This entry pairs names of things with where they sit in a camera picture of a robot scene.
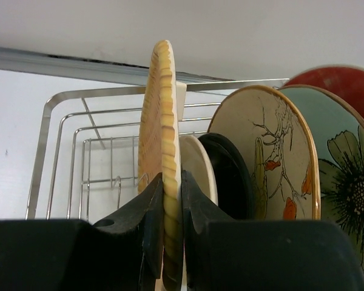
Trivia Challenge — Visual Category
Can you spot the orange bamboo square plate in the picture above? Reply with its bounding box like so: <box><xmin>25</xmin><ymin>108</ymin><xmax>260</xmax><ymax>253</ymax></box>
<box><xmin>138</xmin><ymin>40</ymin><xmax>183</xmax><ymax>290</ymax></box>

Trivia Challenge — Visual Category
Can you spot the beige bird pattern plate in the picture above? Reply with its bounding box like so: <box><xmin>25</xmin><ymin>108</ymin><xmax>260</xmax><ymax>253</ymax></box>
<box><xmin>207</xmin><ymin>85</ymin><xmax>321</xmax><ymax>220</ymax></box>

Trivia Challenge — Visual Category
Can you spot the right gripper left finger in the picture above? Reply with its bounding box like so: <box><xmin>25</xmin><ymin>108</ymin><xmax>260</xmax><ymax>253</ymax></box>
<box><xmin>0</xmin><ymin>175</ymin><xmax>163</xmax><ymax>290</ymax></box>

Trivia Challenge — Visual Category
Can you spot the wire dish rack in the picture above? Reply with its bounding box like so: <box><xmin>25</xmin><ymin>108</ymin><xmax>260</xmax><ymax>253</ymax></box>
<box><xmin>24</xmin><ymin>79</ymin><xmax>291</xmax><ymax>221</ymax></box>

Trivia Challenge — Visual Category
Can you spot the black round plate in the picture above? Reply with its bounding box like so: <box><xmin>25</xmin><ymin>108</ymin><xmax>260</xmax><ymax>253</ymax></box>
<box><xmin>198</xmin><ymin>133</ymin><xmax>254</xmax><ymax>219</ymax></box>

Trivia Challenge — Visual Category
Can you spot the red and blue floral plate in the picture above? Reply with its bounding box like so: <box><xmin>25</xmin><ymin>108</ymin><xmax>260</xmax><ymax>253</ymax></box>
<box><xmin>285</xmin><ymin>64</ymin><xmax>364</xmax><ymax>119</ymax></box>

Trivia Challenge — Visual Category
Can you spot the cream plate with black spot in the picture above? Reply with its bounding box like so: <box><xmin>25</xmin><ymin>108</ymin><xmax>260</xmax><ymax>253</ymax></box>
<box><xmin>180</xmin><ymin>135</ymin><xmax>218</xmax><ymax>205</ymax></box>

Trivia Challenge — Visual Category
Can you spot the teal flower plate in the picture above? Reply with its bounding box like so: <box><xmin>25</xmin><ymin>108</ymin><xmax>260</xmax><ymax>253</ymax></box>
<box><xmin>280</xmin><ymin>85</ymin><xmax>364</xmax><ymax>271</ymax></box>

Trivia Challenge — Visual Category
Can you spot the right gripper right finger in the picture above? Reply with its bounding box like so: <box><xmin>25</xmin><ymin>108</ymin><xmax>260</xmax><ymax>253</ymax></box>
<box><xmin>181</xmin><ymin>171</ymin><xmax>364</xmax><ymax>290</ymax></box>

